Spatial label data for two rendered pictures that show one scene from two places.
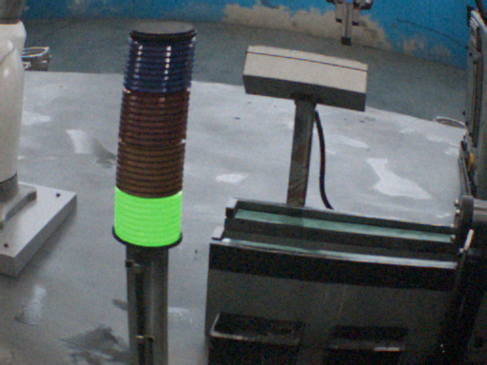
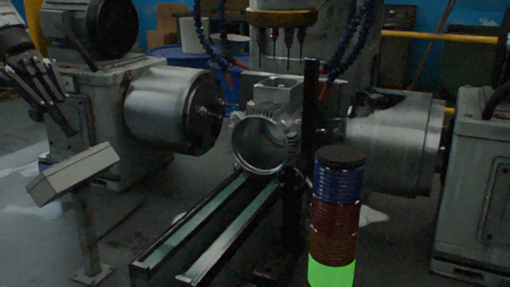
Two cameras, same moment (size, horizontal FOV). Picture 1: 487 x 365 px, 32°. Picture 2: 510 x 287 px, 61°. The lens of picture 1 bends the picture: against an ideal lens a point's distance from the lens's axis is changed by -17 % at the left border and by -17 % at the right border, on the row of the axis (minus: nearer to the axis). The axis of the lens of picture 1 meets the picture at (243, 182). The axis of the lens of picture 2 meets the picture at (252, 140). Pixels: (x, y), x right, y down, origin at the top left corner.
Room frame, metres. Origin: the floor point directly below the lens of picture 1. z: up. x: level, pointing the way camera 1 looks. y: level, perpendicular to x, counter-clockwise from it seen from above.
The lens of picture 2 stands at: (0.73, 0.56, 1.42)
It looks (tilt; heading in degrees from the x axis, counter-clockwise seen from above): 21 degrees down; 287
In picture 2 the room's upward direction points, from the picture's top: straight up
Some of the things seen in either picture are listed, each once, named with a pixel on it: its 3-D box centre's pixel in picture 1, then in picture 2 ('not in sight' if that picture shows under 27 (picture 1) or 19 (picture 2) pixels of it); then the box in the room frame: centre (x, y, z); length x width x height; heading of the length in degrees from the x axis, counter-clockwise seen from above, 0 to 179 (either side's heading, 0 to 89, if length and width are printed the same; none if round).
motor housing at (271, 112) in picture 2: not in sight; (273, 133); (1.01, -0.49, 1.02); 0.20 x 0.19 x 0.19; 83
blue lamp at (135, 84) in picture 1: (159, 59); (339, 176); (0.78, 0.08, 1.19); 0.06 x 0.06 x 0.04
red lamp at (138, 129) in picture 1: (153, 109); (335, 208); (0.78, 0.08, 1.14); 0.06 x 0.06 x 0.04
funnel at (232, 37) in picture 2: not in sight; (230, 55); (1.68, -1.99, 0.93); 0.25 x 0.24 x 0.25; 80
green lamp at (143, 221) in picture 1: (146, 210); (331, 268); (0.78, 0.08, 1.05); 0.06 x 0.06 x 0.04
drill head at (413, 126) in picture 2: not in sight; (403, 143); (0.68, -0.45, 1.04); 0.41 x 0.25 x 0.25; 173
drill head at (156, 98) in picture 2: not in sight; (163, 108); (1.36, -0.54, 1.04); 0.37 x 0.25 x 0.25; 173
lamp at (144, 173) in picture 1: (149, 161); (333, 239); (0.78, 0.08, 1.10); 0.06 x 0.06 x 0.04
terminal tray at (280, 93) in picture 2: not in sight; (280, 96); (1.00, -0.53, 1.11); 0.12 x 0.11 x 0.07; 83
